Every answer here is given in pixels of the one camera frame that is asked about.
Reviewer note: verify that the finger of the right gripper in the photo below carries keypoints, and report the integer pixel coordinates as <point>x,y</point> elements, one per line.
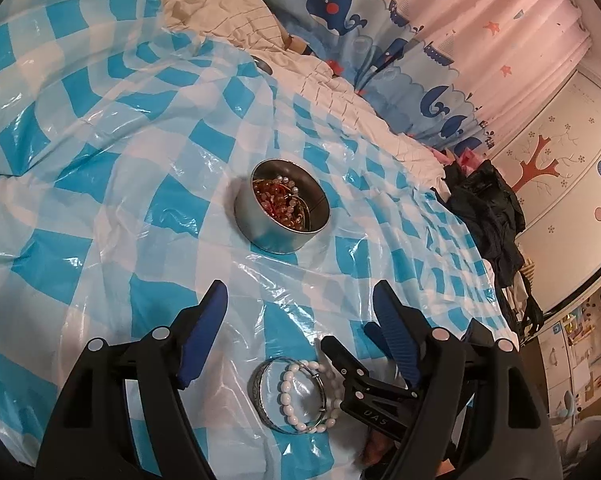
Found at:
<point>359,384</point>
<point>373,331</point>

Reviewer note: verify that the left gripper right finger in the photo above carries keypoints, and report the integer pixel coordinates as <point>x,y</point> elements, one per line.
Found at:
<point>474,404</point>

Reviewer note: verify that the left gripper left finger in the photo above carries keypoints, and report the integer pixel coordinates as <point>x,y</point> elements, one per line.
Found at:
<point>89,434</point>

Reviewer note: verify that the silver metal bangle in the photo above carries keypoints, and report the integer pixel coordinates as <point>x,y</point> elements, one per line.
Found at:
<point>293,424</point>

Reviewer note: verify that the pile of mixed jewelry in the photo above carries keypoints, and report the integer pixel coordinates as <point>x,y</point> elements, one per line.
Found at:
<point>279,198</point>

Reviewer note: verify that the person's right hand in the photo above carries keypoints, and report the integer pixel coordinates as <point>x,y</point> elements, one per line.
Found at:
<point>376,455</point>

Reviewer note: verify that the round silver metal tin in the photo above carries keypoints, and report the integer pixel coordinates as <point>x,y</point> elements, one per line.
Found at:
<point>260,229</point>

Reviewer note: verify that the black clothing pile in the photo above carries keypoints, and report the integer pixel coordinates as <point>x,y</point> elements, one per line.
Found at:
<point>493,216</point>

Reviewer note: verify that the white cabinet with tree decal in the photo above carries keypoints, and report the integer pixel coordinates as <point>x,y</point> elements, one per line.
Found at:
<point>554,167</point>

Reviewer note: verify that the blue white checkered plastic cloth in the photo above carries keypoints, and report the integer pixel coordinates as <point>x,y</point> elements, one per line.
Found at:
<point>122,148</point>

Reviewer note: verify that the small silver tin lid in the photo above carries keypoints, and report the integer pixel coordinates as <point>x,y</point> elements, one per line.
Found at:
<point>262,65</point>

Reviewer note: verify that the blue whale print curtain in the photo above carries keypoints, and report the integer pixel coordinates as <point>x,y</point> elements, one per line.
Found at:
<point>410,83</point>

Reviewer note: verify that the white striped duvet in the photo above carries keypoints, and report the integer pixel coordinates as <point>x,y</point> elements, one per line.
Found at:
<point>252,27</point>

